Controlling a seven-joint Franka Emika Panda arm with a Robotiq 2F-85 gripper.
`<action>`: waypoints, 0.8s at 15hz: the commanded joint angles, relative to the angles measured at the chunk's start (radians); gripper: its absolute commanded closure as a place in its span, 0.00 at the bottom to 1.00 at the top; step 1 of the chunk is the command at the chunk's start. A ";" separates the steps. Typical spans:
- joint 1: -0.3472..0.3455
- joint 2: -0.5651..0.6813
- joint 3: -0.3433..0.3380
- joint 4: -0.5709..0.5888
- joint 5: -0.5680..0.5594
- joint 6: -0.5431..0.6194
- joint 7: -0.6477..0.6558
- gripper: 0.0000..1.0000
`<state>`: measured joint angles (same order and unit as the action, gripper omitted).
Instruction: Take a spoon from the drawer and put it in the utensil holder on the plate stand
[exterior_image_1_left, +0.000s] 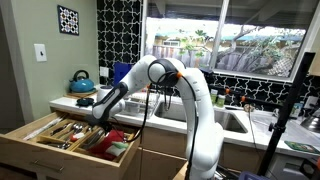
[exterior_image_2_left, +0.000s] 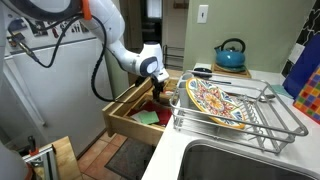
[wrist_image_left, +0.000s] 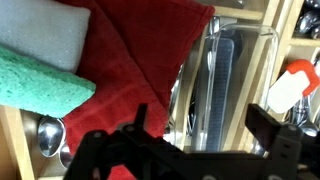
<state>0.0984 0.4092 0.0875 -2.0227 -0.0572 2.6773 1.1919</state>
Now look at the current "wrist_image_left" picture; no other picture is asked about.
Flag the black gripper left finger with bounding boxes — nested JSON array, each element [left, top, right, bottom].
[[63, 103, 188, 180]]

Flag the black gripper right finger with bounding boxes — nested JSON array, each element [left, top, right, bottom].
[[244, 103, 320, 180]]

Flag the clear plastic container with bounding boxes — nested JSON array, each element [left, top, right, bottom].
[[199, 22, 280, 153]]

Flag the silver metal spoon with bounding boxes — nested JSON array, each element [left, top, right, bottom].
[[295, 9, 320, 37], [285, 96, 320, 138], [36, 116, 66, 158], [58, 141, 75, 170]]

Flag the dark blue textured utensil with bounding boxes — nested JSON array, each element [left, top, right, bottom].
[[205, 37, 235, 153]]

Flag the white scraper with red hook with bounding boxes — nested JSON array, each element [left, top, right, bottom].
[[266, 58, 320, 115]]

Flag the green sponge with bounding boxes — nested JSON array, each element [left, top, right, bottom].
[[0, 44, 97, 120]]

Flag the red cloth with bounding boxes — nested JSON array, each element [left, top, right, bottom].
[[54, 0, 216, 180]]

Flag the grey folded cloth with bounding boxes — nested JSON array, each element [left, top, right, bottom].
[[0, 0, 92, 74]]

